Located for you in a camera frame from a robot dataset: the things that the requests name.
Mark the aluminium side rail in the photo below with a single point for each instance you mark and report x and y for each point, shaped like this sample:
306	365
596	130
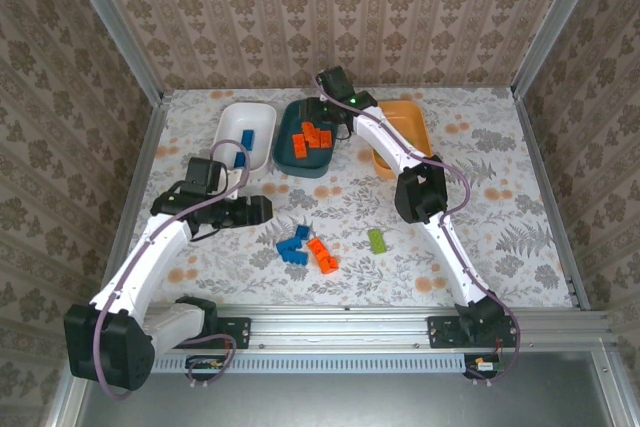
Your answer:
549	197
131	202

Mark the white plastic container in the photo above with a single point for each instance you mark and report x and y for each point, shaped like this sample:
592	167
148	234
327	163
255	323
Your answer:
235	122

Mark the small circuit board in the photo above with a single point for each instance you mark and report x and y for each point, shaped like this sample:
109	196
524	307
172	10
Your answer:
485	368
205	363

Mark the black mount plate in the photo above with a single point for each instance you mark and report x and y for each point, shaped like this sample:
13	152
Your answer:
237	332
442	332

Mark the aluminium frame post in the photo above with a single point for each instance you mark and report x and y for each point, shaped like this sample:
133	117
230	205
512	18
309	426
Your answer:
116	22
555	22

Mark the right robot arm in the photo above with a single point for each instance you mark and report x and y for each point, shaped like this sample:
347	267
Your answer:
450	257

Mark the dark teal plastic container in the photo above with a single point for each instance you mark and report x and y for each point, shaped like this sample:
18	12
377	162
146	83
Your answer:
300	167

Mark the orange plastic container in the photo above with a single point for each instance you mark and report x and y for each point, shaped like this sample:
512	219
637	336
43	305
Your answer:
400	117

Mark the long green lego brick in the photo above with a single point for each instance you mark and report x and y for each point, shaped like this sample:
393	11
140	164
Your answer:
377	241

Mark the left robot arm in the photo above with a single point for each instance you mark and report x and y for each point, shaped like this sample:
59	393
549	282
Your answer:
145	267

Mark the grey metal panel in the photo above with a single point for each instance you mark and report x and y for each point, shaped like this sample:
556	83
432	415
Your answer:
350	402

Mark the aluminium front rail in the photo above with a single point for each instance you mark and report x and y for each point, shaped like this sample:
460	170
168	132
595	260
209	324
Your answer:
340	327

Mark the blue lego brick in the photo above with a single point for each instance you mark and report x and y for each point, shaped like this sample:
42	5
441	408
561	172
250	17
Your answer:
286	249
298	258
302	232
240	160
247	140

